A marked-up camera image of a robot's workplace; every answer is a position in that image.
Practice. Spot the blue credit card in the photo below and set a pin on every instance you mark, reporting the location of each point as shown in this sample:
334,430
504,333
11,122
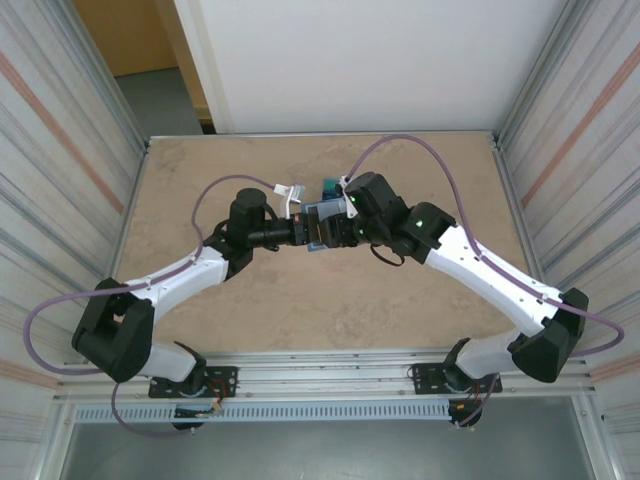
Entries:
332,194

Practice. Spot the teal credit card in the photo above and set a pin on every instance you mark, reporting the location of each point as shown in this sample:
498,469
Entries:
332,183

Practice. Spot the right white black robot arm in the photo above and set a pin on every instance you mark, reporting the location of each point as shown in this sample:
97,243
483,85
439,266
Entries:
480,270

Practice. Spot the orange wooden door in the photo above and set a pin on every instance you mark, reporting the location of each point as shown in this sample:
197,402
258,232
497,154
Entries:
125,35

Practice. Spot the aluminium mounting rail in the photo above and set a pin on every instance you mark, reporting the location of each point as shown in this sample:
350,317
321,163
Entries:
325,372

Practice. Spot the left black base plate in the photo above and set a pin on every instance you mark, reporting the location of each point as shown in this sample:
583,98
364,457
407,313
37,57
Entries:
225,375

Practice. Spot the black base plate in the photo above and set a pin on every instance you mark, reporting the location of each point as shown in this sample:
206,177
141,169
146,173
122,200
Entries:
425,377
225,375

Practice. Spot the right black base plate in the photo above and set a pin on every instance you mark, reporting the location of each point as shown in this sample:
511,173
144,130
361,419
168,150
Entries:
425,377

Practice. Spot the white door frame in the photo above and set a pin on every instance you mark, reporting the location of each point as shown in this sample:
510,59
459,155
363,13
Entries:
200,50

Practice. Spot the corrugated enclosure side panel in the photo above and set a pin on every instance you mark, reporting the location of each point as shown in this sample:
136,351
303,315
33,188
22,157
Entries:
590,150
50,150

